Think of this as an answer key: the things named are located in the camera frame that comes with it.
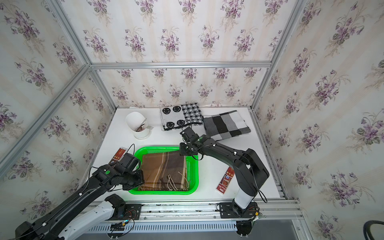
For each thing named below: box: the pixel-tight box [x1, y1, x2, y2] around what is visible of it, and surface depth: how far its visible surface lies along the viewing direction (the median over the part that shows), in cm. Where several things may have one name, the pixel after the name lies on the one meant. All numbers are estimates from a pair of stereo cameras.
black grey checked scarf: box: [203, 110, 251, 142], surface depth 109 cm
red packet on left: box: [109, 147, 128, 165], surface depth 95 cm
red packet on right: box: [216, 166, 235, 195], surface depth 84 cm
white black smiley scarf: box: [160, 102, 203, 131], surface depth 113 cm
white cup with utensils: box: [125, 111, 151, 140], surface depth 97 cm
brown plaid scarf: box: [138, 151, 190, 191], surface depth 81 cm
